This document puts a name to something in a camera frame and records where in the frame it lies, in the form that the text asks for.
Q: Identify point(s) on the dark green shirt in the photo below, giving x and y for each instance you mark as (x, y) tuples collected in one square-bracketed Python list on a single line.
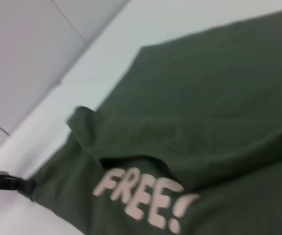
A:
[(180, 122)]

